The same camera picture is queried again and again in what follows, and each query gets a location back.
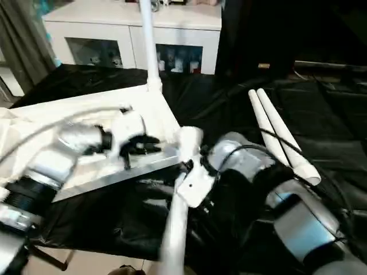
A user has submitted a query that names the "black cabinet gold label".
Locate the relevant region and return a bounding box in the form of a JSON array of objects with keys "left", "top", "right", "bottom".
[{"left": 216, "top": 0, "right": 296, "bottom": 77}]

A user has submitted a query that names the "white plastic table top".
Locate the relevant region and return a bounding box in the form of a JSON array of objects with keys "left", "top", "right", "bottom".
[{"left": 0, "top": 82, "right": 205, "bottom": 203}]

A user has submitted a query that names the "black metal stand leg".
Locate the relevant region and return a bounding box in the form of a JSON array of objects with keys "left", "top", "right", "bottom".
[{"left": 30, "top": 245, "right": 73, "bottom": 272}]

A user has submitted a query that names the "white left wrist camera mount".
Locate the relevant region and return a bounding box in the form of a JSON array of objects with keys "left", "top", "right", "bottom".
[{"left": 110, "top": 109, "right": 147, "bottom": 164}]

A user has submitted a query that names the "grey curtain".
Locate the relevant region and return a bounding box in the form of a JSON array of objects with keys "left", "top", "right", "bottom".
[{"left": 0, "top": 0, "right": 57, "bottom": 96}]

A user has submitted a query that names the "white glass-door cabinet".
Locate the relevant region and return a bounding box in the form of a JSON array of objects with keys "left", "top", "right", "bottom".
[{"left": 41, "top": 0, "right": 224, "bottom": 76}]

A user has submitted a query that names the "white plastic table leg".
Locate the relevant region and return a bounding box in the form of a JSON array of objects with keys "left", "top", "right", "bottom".
[
  {"left": 138, "top": 0, "right": 164, "bottom": 93},
  {"left": 248, "top": 89, "right": 299, "bottom": 172},
  {"left": 256, "top": 88, "right": 322, "bottom": 186},
  {"left": 158, "top": 159, "right": 193, "bottom": 275}
]

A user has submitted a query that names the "black mat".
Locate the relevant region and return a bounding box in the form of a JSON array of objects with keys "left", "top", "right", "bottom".
[{"left": 11, "top": 63, "right": 367, "bottom": 275}]

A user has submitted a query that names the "black side table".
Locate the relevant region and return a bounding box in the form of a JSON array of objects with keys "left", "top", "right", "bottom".
[{"left": 293, "top": 60, "right": 367, "bottom": 80}]

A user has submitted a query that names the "teal patterned strip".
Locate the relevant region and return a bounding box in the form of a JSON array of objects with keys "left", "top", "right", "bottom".
[{"left": 45, "top": 27, "right": 63, "bottom": 69}]

